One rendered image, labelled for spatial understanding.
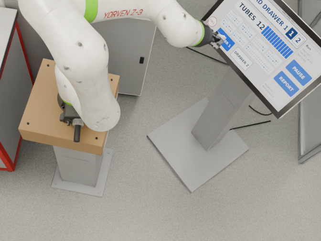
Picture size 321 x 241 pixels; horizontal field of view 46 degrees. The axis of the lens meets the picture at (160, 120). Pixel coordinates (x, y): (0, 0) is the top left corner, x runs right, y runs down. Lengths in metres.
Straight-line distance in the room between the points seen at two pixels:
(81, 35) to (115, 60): 1.28
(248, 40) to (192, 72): 1.18
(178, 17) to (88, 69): 0.43
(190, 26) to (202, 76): 1.52
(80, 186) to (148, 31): 0.97
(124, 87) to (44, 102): 0.94
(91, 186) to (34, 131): 0.87
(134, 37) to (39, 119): 0.71
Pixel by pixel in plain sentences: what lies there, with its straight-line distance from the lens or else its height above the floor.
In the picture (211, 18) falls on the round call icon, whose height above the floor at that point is 1.02.
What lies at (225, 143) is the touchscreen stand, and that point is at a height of 0.04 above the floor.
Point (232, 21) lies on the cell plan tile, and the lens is 1.59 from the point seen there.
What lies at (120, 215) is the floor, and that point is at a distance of 2.24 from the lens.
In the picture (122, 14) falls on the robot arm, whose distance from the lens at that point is 1.12.
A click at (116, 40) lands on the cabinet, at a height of 0.61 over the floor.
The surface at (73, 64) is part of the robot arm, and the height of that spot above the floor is 1.48.
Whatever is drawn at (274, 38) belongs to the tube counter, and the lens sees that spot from 1.53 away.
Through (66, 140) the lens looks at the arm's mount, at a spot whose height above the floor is 0.84.
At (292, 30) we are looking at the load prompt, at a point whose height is 1.16.
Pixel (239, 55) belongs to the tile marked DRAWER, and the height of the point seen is 1.01.
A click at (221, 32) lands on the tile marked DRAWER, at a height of 1.01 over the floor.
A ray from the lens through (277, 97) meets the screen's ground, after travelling 1.52.
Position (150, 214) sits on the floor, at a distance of 2.25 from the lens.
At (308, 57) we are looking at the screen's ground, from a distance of 1.50.
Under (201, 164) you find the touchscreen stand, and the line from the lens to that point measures 2.36.
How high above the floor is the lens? 2.19
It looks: 63 degrees down
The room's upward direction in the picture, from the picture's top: 20 degrees clockwise
